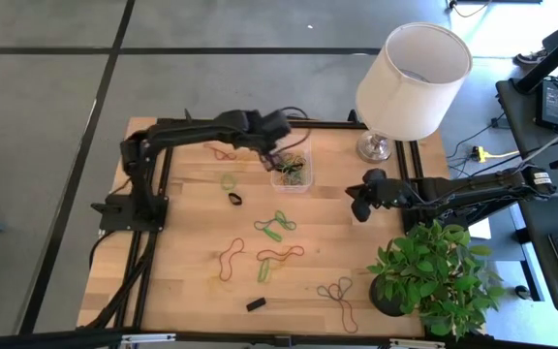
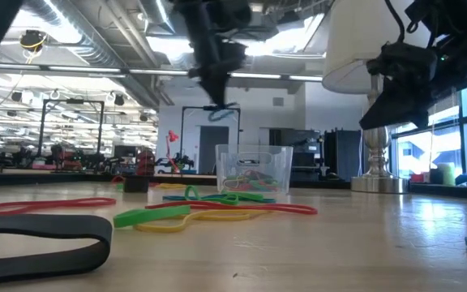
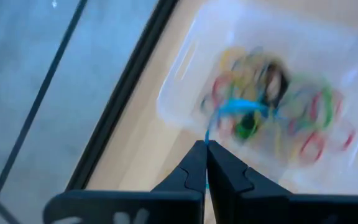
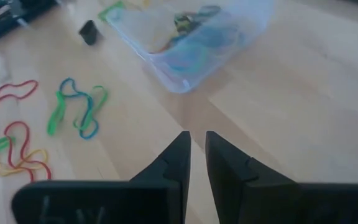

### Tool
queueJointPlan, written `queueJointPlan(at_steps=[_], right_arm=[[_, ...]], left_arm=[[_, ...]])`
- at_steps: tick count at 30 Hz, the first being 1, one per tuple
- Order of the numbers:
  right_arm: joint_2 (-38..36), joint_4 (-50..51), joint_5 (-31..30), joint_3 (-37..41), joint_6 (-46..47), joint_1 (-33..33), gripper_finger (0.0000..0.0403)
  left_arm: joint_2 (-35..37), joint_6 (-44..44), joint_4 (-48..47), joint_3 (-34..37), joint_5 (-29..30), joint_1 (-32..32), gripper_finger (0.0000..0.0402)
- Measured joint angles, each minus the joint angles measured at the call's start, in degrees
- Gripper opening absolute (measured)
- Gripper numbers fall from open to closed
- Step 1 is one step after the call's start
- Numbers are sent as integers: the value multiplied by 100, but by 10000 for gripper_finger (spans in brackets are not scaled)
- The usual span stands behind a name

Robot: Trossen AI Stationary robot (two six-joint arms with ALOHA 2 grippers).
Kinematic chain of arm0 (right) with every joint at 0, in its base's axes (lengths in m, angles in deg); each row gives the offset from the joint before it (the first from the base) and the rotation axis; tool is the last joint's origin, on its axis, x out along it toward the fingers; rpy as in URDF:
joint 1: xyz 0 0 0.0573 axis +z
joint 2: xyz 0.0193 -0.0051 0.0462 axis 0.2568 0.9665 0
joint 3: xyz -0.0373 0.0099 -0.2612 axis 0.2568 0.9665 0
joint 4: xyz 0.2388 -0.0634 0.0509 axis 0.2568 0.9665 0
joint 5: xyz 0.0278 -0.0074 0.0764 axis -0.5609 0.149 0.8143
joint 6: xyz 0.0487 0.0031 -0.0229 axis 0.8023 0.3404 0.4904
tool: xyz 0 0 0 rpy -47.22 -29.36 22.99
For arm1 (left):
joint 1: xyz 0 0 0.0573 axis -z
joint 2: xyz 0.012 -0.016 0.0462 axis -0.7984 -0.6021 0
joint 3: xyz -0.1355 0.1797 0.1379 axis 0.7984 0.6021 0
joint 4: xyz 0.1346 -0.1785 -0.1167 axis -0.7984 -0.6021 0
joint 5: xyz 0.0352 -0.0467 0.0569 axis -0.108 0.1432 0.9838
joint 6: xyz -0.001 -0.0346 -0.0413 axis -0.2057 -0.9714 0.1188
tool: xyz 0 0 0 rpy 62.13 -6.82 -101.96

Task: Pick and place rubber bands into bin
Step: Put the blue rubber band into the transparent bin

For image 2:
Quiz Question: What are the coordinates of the clear plastic bin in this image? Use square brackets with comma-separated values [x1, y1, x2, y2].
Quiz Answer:
[215, 144, 293, 195]

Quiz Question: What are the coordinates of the long ceiling light strip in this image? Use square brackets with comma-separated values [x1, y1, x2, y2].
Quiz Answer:
[0, 62, 324, 84]

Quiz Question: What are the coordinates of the light green cylinder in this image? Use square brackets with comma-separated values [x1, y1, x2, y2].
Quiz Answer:
[435, 162, 456, 187]

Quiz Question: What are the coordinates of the grey door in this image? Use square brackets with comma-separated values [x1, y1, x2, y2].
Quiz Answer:
[198, 125, 230, 175]

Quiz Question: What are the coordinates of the black cabinet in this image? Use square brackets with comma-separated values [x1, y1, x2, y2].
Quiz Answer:
[323, 128, 364, 183]

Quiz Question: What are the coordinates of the black shelf unit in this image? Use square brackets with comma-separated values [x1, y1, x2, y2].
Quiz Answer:
[268, 127, 324, 183]

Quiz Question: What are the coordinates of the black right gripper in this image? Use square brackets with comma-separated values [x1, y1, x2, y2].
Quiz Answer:
[358, 42, 438, 131]

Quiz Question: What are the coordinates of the blue rubber band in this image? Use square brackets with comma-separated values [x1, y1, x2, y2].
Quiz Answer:
[207, 105, 238, 122]

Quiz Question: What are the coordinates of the red desk lamp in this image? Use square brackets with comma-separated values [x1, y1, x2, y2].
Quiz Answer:
[165, 129, 182, 174]

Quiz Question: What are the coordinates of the black gantry frame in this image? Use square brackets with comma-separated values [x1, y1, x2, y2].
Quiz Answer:
[37, 98, 105, 159]
[179, 105, 242, 174]

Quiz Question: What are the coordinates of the white shade table lamp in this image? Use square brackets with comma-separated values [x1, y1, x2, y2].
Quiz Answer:
[322, 0, 435, 195]

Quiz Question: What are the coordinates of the black yellow cable reel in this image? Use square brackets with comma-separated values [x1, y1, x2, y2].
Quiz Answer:
[18, 28, 49, 54]

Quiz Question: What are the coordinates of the silver ventilation duct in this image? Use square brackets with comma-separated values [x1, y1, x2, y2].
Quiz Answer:
[22, 0, 169, 109]

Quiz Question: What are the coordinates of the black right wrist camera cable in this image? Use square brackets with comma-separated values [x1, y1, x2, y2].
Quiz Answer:
[383, 0, 420, 45]

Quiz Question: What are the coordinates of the black window frame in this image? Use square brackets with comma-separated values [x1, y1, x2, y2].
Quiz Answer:
[389, 79, 467, 179]

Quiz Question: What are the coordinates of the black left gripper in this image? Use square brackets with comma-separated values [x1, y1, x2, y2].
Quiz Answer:
[174, 0, 255, 107]

